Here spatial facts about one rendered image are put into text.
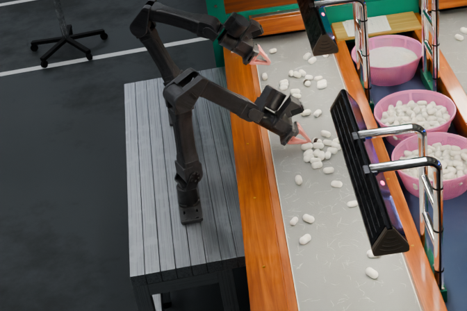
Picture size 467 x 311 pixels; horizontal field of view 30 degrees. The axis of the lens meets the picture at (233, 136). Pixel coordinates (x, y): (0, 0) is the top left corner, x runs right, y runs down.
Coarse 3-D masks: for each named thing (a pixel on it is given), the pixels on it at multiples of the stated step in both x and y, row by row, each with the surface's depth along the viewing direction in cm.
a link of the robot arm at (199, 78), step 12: (192, 72) 261; (168, 84) 260; (180, 84) 261; (192, 84) 254; (204, 84) 256; (216, 84) 262; (180, 96) 253; (192, 96) 255; (204, 96) 259; (216, 96) 262; (228, 96) 264; (240, 96) 268; (180, 108) 255; (228, 108) 266; (240, 108) 267; (252, 120) 271
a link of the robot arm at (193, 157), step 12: (168, 96) 257; (192, 108) 259; (180, 120) 259; (180, 132) 261; (192, 132) 263; (180, 144) 263; (192, 144) 265; (180, 156) 266; (192, 156) 267; (180, 168) 269; (192, 168) 268
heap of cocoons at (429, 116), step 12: (396, 108) 295; (408, 108) 295; (420, 108) 294; (432, 108) 294; (444, 108) 291; (384, 120) 290; (396, 120) 290; (408, 120) 289; (420, 120) 288; (432, 120) 287; (444, 120) 286
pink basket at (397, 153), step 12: (432, 132) 276; (408, 144) 275; (444, 144) 275; (456, 144) 273; (396, 156) 270; (408, 180) 261; (432, 180) 254; (444, 180) 253; (456, 180) 254; (444, 192) 258; (456, 192) 260
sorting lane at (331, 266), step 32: (288, 64) 334; (320, 64) 330; (320, 96) 310; (320, 128) 292; (288, 160) 278; (288, 192) 264; (320, 192) 262; (352, 192) 260; (288, 224) 251; (320, 224) 249; (352, 224) 247; (320, 256) 237; (352, 256) 235; (384, 256) 234; (320, 288) 227; (352, 288) 225; (384, 288) 223
